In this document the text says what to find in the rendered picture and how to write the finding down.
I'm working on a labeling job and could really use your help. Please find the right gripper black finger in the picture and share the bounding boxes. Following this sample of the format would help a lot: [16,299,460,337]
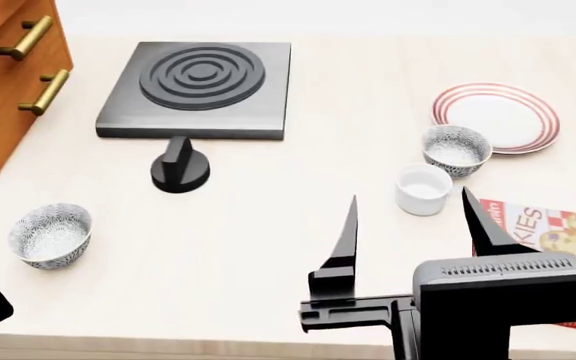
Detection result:
[461,186,526,259]
[308,194,359,301]

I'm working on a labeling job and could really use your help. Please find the white ramekin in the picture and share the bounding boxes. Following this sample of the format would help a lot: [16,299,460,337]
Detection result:
[394,162,454,218]

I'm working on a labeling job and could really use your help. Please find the black white patterned bowl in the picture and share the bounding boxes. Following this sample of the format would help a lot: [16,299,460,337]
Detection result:
[7,202,94,271]
[420,123,493,180]

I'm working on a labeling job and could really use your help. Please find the white plate with red rings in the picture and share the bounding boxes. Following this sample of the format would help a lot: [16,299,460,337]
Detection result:
[430,82,561,155]

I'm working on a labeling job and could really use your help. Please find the cookies box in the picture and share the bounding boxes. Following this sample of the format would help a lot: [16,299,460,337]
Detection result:
[472,198,576,334]

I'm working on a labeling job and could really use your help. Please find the black stove knob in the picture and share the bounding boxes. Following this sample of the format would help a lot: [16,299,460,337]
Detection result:
[150,135,212,195]

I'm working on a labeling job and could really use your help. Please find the black flat stove burner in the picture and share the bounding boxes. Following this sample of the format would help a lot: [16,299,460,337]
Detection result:
[95,41,293,143]

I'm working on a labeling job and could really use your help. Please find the grey right gripper camera box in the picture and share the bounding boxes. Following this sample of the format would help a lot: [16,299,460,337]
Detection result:
[411,251,576,327]

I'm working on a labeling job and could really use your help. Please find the brass drawer handle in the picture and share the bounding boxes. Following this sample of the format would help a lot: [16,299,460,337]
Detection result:
[17,68,71,117]
[0,15,54,62]

